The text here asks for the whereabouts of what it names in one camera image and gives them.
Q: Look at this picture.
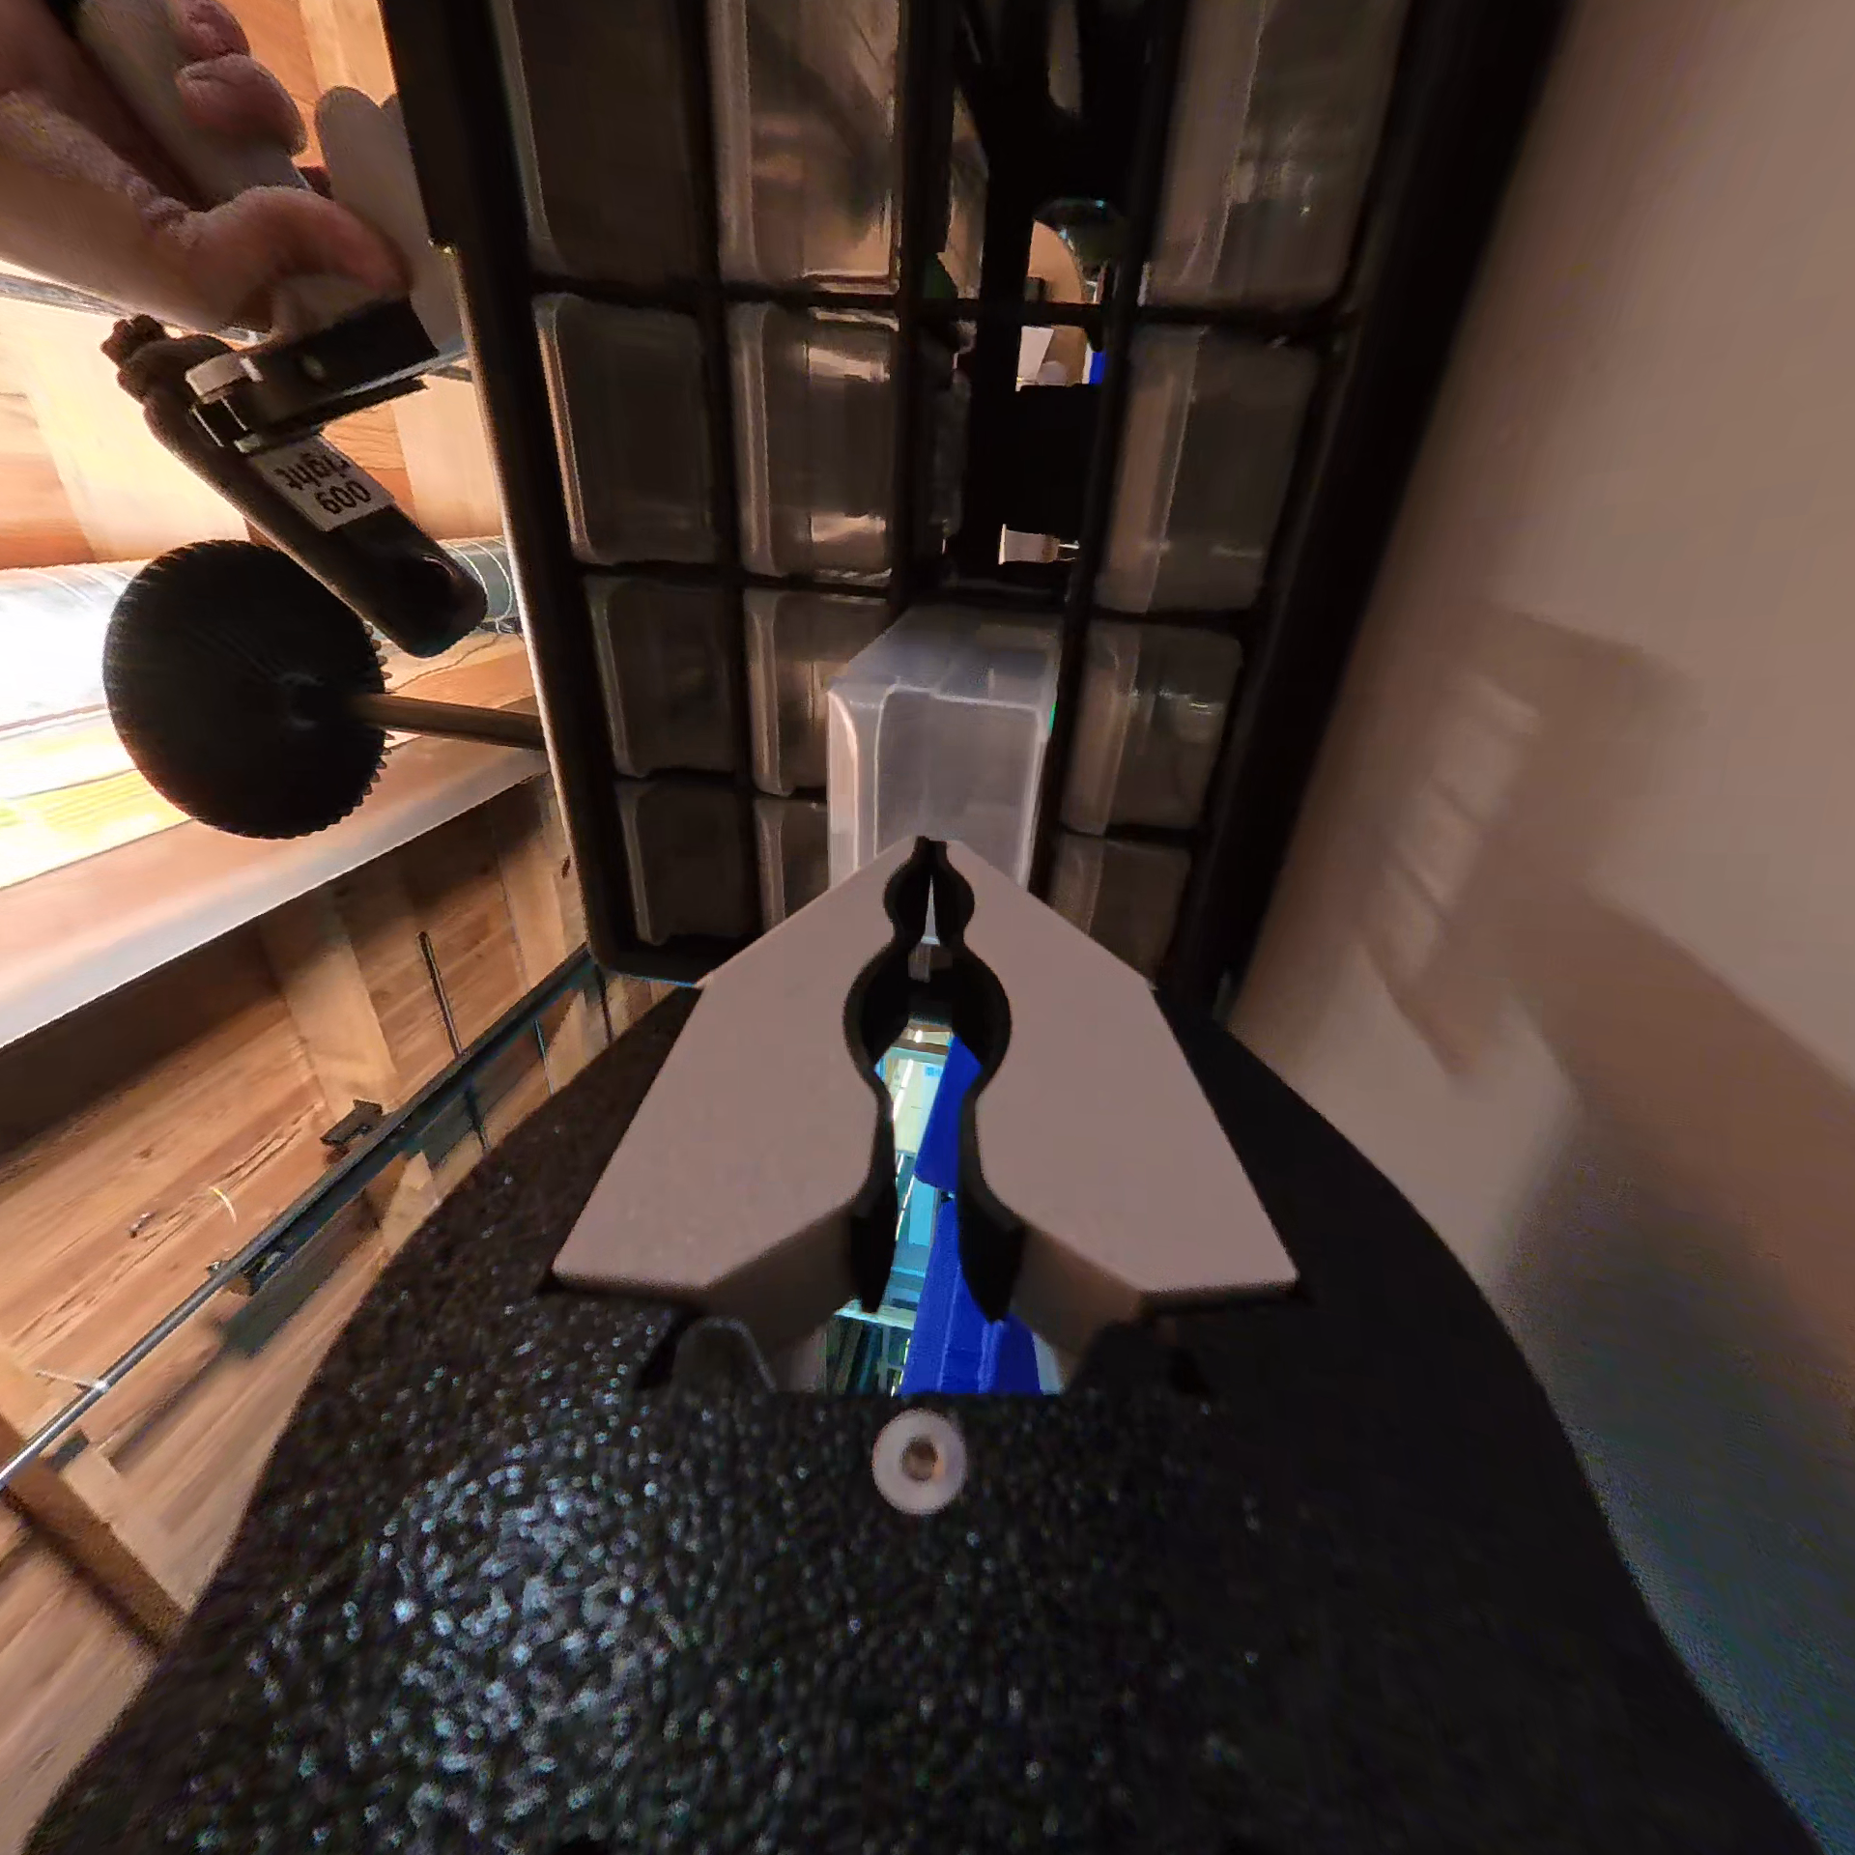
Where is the blue plastic bin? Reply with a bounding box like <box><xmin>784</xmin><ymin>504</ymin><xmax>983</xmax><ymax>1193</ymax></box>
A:
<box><xmin>897</xmin><ymin>1032</ymin><xmax>1067</xmax><ymax>1395</ymax></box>

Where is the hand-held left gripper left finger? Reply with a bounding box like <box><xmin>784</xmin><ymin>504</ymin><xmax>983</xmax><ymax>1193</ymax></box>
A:
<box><xmin>550</xmin><ymin>836</ymin><xmax>941</xmax><ymax>1346</ymax></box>

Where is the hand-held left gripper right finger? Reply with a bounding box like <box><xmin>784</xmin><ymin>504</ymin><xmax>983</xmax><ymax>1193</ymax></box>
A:
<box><xmin>939</xmin><ymin>836</ymin><xmax>1299</xmax><ymax>1346</ymax></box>

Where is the black storage cabinet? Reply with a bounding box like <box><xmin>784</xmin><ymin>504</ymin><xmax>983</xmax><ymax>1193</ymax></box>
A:
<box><xmin>379</xmin><ymin>0</ymin><xmax>1568</xmax><ymax>1002</ymax></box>

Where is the clear plastic storage drawer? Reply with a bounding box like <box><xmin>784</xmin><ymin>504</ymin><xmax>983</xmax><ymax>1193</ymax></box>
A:
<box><xmin>823</xmin><ymin>610</ymin><xmax>1058</xmax><ymax>889</ymax></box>

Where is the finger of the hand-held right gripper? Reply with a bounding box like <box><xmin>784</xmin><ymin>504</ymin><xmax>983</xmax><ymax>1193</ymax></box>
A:
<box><xmin>310</xmin><ymin>83</ymin><xmax>467</xmax><ymax>364</ymax></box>

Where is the bank of frosted drawers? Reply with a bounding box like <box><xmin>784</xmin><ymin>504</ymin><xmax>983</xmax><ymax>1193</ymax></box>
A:
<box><xmin>492</xmin><ymin>0</ymin><xmax>1416</xmax><ymax>942</ymax></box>

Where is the grey desk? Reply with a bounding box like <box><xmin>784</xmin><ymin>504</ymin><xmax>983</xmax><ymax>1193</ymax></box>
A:
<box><xmin>1222</xmin><ymin>0</ymin><xmax>1855</xmax><ymax>1855</ymax></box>

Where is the dark ceiling track rail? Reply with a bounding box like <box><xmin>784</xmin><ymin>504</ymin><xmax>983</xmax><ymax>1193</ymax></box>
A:
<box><xmin>0</xmin><ymin>950</ymin><xmax>599</xmax><ymax>1494</ymax></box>

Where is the person's right hand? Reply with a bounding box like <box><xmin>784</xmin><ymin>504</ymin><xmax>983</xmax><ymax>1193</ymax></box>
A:
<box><xmin>0</xmin><ymin>0</ymin><xmax>415</xmax><ymax>337</ymax></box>

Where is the black pleated ceiling lamp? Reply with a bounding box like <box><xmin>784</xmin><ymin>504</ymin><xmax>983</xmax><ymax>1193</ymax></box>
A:
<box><xmin>103</xmin><ymin>540</ymin><xmax>550</xmax><ymax>843</ymax></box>

